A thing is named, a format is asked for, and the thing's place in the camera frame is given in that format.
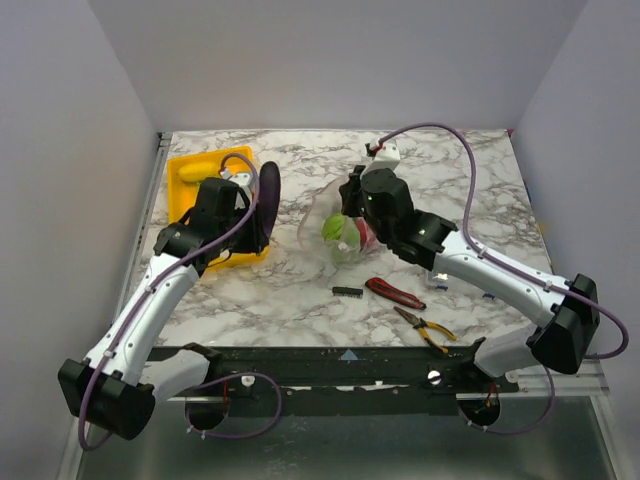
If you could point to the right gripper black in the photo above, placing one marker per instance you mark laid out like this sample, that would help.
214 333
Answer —
351 190

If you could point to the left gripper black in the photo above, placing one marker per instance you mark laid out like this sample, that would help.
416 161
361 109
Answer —
257 239

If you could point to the purple eggplant toy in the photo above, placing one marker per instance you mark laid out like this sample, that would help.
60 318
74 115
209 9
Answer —
269 196

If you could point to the red apple toy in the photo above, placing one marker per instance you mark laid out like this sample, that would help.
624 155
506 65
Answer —
368 240

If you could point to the green cabbage toy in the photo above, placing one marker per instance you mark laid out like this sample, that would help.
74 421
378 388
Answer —
333 227

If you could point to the clear zip top bag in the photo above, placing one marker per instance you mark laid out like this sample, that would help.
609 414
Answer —
324 203

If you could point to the green grapes bunch toy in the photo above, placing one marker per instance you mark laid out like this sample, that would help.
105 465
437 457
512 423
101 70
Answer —
346 248

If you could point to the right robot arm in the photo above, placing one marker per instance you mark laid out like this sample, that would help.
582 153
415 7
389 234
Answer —
562 312

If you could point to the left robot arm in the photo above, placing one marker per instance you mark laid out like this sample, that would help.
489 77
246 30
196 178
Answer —
182 253

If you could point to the yellow lemon toy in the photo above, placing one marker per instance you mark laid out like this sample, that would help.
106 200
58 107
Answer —
196 172

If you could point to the yellow plastic tray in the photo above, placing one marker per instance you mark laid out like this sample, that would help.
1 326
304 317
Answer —
181 196

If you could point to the red black utility knife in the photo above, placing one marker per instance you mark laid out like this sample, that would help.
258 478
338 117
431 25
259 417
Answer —
383 289

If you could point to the clear small plastic box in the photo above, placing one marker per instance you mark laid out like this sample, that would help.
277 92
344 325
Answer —
437 281

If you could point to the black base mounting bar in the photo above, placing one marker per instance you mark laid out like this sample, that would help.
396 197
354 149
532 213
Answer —
286 405

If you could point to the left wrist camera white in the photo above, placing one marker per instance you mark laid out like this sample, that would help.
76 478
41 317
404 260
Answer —
246 182

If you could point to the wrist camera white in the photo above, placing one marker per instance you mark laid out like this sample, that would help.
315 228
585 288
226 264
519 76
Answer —
246 182
386 157

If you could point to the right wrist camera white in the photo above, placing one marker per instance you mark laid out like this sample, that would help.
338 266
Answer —
386 157

